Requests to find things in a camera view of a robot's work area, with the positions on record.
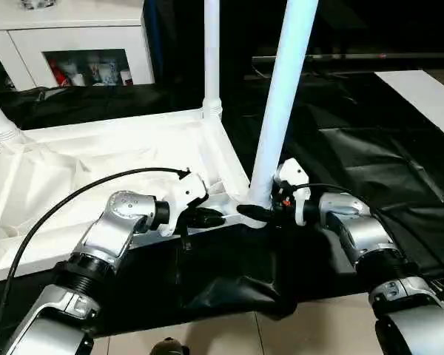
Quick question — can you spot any white plastic table top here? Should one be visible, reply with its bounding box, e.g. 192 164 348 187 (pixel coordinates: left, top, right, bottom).
0 106 273 285

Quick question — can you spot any black table mat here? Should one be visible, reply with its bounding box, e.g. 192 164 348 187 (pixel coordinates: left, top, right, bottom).
0 68 444 337

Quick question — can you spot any dark robot foot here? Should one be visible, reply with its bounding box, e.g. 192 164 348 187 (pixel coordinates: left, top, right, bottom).
152 337 192 355

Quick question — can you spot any white flat board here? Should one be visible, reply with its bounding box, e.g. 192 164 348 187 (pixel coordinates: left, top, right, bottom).
373 69 444 146

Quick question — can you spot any red bottle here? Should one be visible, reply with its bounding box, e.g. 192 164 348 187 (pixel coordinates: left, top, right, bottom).
50 58 64 88

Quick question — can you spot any white glass-door cabinet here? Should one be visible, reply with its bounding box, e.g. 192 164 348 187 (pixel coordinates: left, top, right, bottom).
0 0 156 92

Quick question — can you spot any clear glass ornament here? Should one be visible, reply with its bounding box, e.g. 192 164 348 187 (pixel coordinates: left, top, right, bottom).
20 0 60 12

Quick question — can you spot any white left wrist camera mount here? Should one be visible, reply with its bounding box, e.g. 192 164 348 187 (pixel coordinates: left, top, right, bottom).
158 172 209 238

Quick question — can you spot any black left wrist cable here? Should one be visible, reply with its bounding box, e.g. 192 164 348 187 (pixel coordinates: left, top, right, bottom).
0 167 192 351

